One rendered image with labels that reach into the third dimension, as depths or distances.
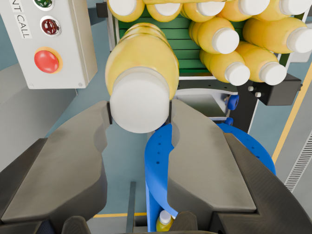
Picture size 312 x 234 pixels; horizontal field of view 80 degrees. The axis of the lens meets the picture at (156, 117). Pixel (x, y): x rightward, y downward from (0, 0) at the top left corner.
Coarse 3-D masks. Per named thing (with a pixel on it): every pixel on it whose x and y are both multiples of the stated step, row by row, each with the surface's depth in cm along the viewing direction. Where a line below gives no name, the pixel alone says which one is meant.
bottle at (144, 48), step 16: (128, 32) 20; (144, 32) 18; (160, 32) 21; (128, 48) 14; (144, 48) 14; (160, 48) 15; (112, 64) 14; (128, 64) 13; (144, 64) 13; (160, 64) 14; (176, 64) 16; (112, 80) 14; (160, 80) 13; (176, 80) 15
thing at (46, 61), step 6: (36, 54) 29; (42, 54) 29; (48, 54) 29; (36, 60) 29; (42, 60) 29; (48, 60) 29; (54, 60) 29; (42, 66) 30; (48, 66) 30; (54, 66) 30; (48, 72) 30
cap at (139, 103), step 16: (128, 80) 11; (144, 80) 11; (112, 96) 11; (128, 96) 11; (144, 96) 11; (160, 96) 11; (112, 112) 12; (128, 112) 12; (144, 112) 12; (160, 112) 12; (128, 128) 13; (144, 128) 13
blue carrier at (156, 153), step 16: (160, 128) 51; (224, 128) 50; (160, 144) 45; (256, 144) 45; (144, 160) 42; (160, 160) 40; (272, 160) 40; (160, 176) 36; (160, 192) 36; (160, 208) 70
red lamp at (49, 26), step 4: (44, 20) 27; (48, 20) 27; (52, 20) 27; (44, 24) 27; (48, 24) 27; (52, 24) 27; (56, 24) 28; (44, 28) 27; (48, 28) 27; (52, 28) 27; (56, 28) 28; (48, 32) 27; (52, 32) 28; (56, 32) 28
